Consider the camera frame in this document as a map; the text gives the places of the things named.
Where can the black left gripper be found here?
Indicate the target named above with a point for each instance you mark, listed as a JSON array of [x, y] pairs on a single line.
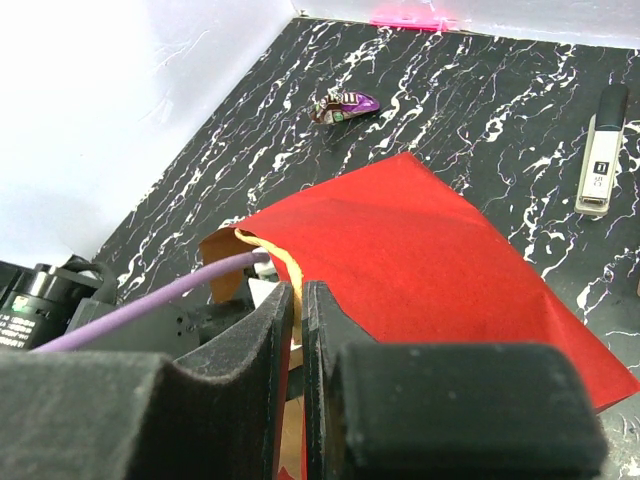
[[73, 307]]

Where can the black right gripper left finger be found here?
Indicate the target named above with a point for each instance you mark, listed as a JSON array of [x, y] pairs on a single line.
[[215, 413]]

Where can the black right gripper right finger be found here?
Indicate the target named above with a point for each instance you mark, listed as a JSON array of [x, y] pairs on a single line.
[[439, 411]]

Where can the red brown paper bag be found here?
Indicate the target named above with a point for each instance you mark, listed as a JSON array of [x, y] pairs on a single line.
[[410, 260]]

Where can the purple M&M's packet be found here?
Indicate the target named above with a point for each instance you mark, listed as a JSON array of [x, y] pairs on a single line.
[[342, 106]]

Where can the beige black stapler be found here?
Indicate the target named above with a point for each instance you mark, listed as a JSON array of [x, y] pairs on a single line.
[[602, 150]]

